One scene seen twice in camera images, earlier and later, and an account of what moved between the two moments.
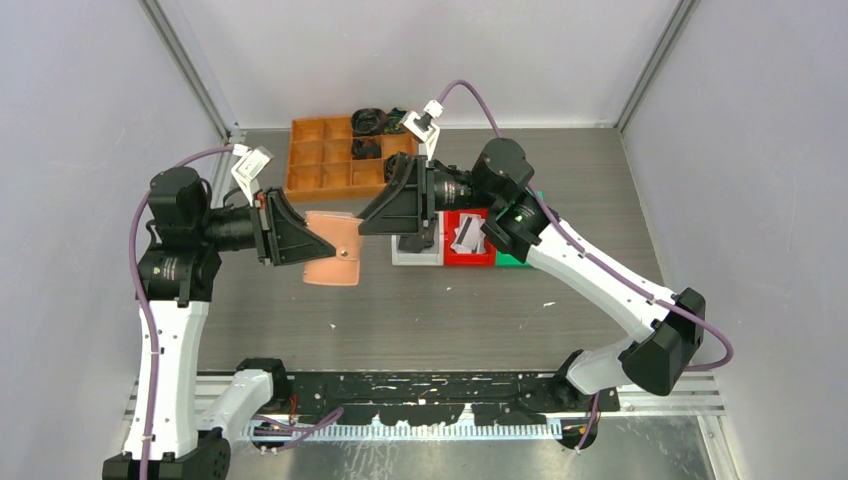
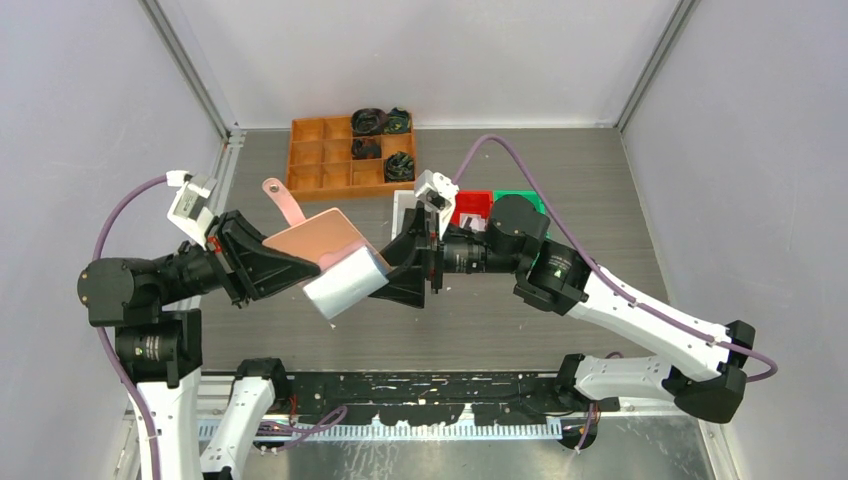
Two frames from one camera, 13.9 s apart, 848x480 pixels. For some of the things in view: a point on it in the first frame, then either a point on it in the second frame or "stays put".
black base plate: [440, 398] stays put
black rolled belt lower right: [394, 167] stays put
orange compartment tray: [321, 166] stays put
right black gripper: [403, 208] to [410, 251]
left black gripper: [281, 235] to [244, 263]
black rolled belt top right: [393, 119] stays put
